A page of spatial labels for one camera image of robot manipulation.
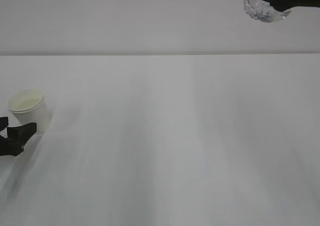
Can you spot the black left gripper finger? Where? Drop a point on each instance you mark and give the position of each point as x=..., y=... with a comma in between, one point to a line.
x=4, y=122
x=17, y=137

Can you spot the white paper cup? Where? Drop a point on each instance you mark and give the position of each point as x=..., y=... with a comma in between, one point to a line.
x=29, y=106

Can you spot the clear plastic water bottle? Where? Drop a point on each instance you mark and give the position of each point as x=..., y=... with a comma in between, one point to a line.
x=261, y=10

